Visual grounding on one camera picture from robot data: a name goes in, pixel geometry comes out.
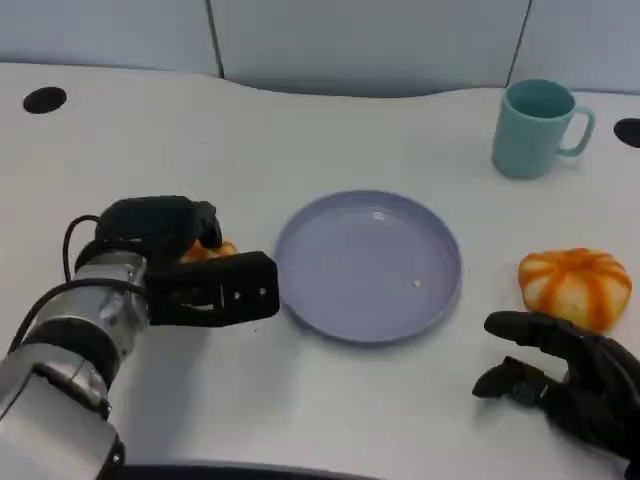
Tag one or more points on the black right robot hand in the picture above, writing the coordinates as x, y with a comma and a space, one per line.
605, 395

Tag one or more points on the orange white toy bread roll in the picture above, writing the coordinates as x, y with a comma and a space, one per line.
575, 282
207, 253

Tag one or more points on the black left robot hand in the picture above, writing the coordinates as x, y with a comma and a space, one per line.
150, 225

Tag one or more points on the pale green mug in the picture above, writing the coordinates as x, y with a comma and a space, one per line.
525, 142

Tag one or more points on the grey partition panel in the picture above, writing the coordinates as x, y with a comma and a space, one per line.
585, 40
365, 45
100, 30

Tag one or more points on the lilac plate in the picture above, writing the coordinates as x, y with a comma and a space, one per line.
367, 270

